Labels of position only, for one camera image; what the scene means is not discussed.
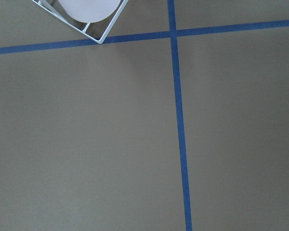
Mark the pink plastic cup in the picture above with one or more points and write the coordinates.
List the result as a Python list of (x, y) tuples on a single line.
[(89, 11)]

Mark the white wire cup rack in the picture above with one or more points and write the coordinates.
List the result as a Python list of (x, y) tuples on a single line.
[(97, 31)]

